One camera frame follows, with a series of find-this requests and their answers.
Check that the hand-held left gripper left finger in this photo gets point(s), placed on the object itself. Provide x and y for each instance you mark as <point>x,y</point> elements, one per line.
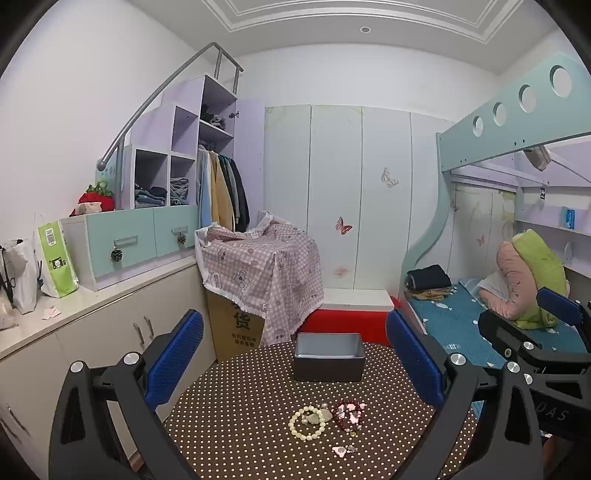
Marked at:
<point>178,360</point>

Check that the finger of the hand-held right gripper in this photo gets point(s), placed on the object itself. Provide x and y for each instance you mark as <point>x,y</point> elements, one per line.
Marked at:
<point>558,307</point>
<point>503,334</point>

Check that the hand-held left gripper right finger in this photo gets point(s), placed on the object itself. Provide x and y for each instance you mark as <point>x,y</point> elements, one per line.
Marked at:
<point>413,360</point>

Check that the dark grey storage box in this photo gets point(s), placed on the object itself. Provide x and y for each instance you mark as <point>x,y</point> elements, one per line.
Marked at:
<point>328,369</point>

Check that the pink bow hair clip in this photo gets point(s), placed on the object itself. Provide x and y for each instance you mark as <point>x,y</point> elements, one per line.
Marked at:
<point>339,451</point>

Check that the green blanket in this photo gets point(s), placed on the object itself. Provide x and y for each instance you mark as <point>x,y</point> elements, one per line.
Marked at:
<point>540,263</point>

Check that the white pillow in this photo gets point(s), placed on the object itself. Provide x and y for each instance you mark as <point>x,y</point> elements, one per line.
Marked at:
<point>489,284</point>

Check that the pink pillow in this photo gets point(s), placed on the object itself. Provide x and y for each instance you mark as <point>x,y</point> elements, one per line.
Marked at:
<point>512,277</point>

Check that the brown cardboard box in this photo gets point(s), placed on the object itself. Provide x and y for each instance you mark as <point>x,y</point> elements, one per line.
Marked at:
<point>231,327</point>

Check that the folded tan clothes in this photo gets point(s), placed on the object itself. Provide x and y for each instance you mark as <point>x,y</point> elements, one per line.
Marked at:
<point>434,293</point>

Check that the folded dark clothes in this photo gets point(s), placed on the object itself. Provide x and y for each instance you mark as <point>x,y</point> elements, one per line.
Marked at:
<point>427,278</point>

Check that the red box with white lid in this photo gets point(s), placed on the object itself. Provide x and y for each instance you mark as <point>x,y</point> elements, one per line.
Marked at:
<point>337,325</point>

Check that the cream low cabinet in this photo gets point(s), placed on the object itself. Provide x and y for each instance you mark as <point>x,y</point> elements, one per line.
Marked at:
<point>92,337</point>

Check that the small blue card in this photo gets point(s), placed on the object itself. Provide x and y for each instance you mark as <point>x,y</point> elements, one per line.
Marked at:
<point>570,218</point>

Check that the brown polka dot tablecloth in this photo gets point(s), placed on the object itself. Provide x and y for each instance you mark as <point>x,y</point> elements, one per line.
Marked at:
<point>258,415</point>

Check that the pale pink butterfly sticker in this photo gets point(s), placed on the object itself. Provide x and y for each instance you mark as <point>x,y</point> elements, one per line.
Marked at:
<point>340,271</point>

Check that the pale jade pendant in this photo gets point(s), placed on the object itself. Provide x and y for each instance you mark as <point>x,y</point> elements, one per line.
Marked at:
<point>314,419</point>

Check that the pink checkered cloth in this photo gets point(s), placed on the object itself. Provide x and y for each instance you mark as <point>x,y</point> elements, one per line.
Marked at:
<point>258,267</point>

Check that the teal drawer unit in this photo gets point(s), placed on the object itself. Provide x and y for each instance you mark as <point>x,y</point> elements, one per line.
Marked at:
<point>138,230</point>

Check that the grey hanging pouch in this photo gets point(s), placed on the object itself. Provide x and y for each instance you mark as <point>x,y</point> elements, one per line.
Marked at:
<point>538,157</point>

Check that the green paper bag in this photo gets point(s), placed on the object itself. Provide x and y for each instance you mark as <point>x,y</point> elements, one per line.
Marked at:
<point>57,263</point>

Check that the folded blue clothes pile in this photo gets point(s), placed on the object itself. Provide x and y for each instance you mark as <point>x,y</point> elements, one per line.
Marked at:
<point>150,197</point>

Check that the folded grey jeans pile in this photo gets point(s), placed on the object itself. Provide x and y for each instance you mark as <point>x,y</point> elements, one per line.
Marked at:
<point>180,191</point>

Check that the yellow hanging coat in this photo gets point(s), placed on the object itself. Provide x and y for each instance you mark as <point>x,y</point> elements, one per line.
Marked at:
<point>217,194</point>

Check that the dark hanging coats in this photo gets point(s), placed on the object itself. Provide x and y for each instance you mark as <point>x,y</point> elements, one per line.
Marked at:
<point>239,198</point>

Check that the white plastic bag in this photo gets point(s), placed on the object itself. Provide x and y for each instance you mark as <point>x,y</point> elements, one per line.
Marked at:
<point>21,281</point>

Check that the red strawberry plush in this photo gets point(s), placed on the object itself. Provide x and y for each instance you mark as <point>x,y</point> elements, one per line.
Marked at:
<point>99,201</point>

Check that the teal bunk bed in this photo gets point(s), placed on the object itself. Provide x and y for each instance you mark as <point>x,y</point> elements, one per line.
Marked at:
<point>508,134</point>

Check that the outlined butterfly sticker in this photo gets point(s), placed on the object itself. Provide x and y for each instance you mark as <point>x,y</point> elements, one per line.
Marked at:
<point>390,177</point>

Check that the white wardrobe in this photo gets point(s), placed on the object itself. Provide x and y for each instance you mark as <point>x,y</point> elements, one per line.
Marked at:
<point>332,184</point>

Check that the dark clothes pile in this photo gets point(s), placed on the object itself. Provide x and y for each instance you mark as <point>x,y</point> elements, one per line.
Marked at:
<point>212,119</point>

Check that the grey metal handrail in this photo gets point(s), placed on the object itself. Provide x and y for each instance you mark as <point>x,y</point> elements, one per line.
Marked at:
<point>152,99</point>

